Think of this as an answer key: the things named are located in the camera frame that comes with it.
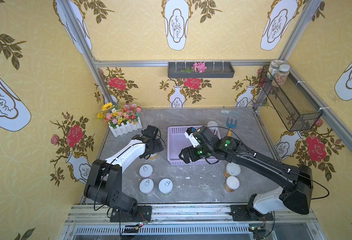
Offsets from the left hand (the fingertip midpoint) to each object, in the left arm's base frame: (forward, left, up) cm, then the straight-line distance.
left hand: (148, 148), depth 91 cm
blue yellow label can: (+11, -40, +8) cm, 42 cm away
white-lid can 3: (-22, -45, +1) cm, 51 cm away
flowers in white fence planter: (+17, +17, +8) cm, 25 cm away
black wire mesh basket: (+14, -82, +24) cm, 86 cm away
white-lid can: (-4, -4, -2) cm, 6 cm away
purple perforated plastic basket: (+8, -18, -5) cm, 20 cm away
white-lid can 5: (-22, -11, -1) cm, 25 cm away
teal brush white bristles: (+34, -57, -6) cm, 67 cm away
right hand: (-9, -23, +14) cm, 28 cm away
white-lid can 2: (-15, -47, +3) cm, 50 cm away
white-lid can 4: (-22, -1, -1) cm, 22 cm away
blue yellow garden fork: (+20, -58, -5) cm, 61 cm away
